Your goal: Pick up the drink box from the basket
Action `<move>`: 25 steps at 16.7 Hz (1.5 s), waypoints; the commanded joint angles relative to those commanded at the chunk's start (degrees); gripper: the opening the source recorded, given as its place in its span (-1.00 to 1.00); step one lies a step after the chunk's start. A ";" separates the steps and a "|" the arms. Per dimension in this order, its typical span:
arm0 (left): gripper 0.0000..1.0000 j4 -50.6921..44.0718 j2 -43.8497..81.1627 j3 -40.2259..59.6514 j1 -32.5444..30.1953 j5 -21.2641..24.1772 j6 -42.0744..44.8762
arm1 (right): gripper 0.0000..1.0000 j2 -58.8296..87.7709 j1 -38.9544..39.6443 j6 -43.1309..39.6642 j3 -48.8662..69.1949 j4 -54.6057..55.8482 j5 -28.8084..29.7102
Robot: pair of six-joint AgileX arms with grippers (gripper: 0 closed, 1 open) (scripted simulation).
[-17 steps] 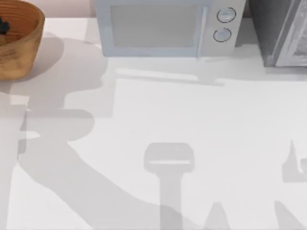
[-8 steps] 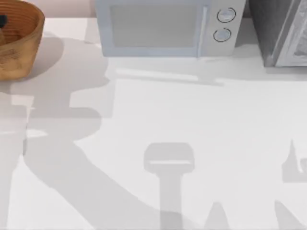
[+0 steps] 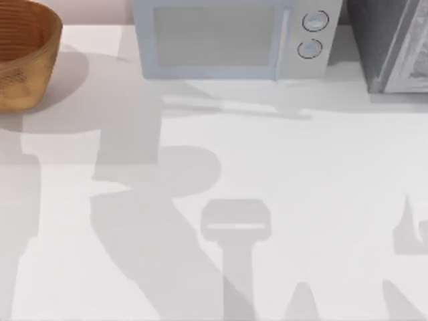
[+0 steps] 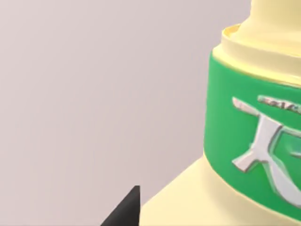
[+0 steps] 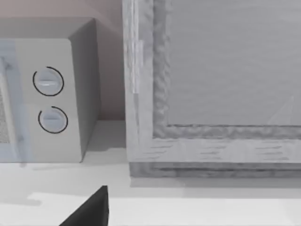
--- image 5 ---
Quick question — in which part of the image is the pale microwave knob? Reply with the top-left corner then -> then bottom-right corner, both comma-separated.
38,106 -> 69,134
32,66 -> 64,97

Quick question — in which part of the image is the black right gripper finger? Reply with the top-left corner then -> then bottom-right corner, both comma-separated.
58,185 -> 110,226

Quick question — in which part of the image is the pale microwave oven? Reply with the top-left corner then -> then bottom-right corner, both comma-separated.
0,16 -> 101,163

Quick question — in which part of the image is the grey cabinet door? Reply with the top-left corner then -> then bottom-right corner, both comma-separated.
152,0 -> 301,139

